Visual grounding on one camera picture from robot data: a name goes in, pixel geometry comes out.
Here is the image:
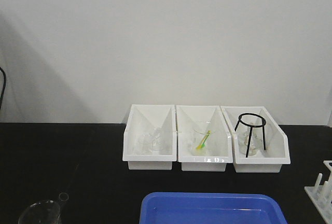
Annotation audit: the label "clear glass test tube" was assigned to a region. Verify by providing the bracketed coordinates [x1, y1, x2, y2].
[58, 192, 69, 202]

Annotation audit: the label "white test tube rack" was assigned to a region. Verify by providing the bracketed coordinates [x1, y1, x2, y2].
[304, 160, 331, 224]

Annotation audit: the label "left white storage bin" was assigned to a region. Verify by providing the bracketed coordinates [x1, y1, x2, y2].
[122, 104, 177, 171]

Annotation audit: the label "white storage bin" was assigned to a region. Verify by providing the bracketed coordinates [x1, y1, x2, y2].
[176, 105, 233, 172]
[122, 104, 177, 171]
[220, 106, 291, 173]

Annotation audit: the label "glassware in left bin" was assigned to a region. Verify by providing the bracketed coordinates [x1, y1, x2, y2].
[135, 128, 165, 155]

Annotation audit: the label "glass beaker in middle bin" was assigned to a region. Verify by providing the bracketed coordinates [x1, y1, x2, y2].
[190, 121, 216, 156]

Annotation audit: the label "yellow green spatulas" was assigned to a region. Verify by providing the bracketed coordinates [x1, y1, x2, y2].
[194, 130, 213, 151]

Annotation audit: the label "middle white storage bin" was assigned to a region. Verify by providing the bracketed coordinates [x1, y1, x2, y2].
[176, 105, 233, 172]

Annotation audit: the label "glass flask in right bin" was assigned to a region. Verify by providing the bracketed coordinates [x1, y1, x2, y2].
[239, 127, 262, 157]

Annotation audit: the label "right white storage bin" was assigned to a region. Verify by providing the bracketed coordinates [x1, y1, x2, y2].
[220, 106, 291, 173]

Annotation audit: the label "blue plastic tray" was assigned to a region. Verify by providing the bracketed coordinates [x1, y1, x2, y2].
[139, 192, 287, 223]

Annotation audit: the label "clear glass beaker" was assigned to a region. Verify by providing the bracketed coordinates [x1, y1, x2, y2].
[18, 200, 61, 224]

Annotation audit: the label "black wire tripod stand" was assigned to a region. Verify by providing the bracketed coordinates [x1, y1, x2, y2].
[234, 113, 267, 158]

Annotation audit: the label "black power cable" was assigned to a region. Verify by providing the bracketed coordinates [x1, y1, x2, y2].
[0, 67, 7, 110]

